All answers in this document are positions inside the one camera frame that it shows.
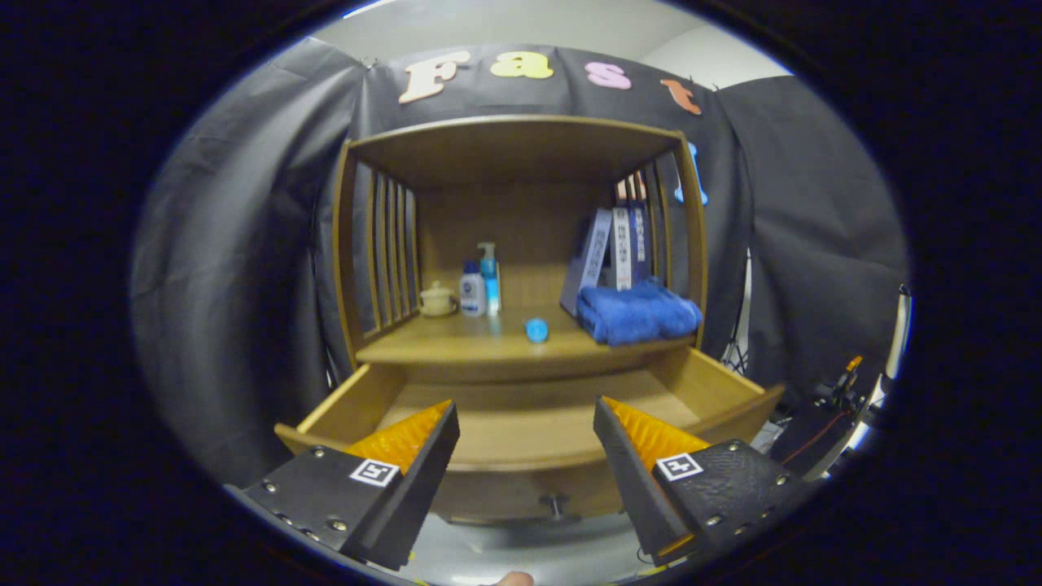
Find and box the blue folded towel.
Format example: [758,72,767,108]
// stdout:
[576,278,703,348]

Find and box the dark blue book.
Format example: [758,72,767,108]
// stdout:
[631,199,652,286]

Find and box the white tote bag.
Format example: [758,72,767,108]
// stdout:
[822,285,913,481]

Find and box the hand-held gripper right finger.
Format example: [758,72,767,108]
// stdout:
[593,396,819,568]

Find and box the spare black orange gripper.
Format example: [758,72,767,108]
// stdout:
[814,356,872,416]

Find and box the wooden drawer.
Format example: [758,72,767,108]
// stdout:
[274,346,786,522]

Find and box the white lotion bottle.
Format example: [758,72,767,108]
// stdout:
[459,260,488,317]

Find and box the cream lidded teacup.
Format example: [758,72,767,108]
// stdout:
[418,281,457,317]

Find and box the blue pump bottle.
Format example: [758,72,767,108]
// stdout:
[477,242,502,316]

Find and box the grey book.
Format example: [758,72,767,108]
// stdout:
[559,208,613,318]

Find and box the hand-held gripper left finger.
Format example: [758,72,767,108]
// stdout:
[240,399,462,572]

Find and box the wooden cabinet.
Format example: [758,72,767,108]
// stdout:
[330,114,709,526]

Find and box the wooden countertop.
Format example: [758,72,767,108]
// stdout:
[356,305,697,365]

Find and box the white book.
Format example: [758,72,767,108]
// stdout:
[612,206,633,291]

